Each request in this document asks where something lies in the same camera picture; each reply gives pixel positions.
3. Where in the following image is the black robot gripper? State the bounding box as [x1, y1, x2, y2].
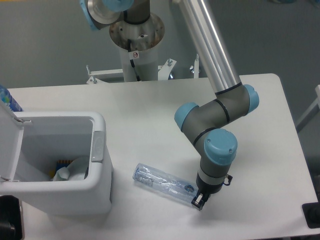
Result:
[191, 172, 227, 211]

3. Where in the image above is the clear plastic water bottle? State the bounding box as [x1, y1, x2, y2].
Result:
[132, 163, 198, 205]

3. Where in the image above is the white paper tissue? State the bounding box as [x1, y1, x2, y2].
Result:
[50, 155, 90, 182]

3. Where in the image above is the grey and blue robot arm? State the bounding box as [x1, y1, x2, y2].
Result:
[79, 0, 259, 210]

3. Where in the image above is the white plastic trash can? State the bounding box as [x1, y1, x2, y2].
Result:
[0, 111, 113, 215]

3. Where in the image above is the white trash can lid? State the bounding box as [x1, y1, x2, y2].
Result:
[0, 100, 24, 182]

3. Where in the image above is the blue patterned cylinder can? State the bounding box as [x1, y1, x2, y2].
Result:
[0, 85, 24, 112]

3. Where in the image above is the black clamp bottom right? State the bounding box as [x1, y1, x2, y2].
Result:
[302, 202, 320, 229]

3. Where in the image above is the blue and orange snack wrapper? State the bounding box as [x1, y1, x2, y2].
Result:
[49, 160, 73, 181]

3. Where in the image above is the black device bottom left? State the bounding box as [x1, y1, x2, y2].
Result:
[0, 195, 23, 240]

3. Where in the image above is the white bracket with bolt right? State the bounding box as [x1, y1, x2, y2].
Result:
[189, 53, 200, 79]

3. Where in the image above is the white bracket with bolt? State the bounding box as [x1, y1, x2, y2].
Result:
[86, 65, 124, 85]
[189, 53, 200, 79]
[158, 58, 177, 81]

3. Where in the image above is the white bracket with bolt middle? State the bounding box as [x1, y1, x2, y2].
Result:
[158, 58, 177, 81]

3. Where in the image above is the white metal frame right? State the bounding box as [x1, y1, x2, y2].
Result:
[295, 85, 320, 133]

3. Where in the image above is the white bracket with bolt left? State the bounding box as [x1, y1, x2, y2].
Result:
[86, 65, 124, 85]

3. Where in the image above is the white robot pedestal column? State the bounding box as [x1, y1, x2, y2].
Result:
[109, 13, 165, 82]

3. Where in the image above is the black cable on pedestal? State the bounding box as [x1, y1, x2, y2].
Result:
[126, 38, 142, 82]

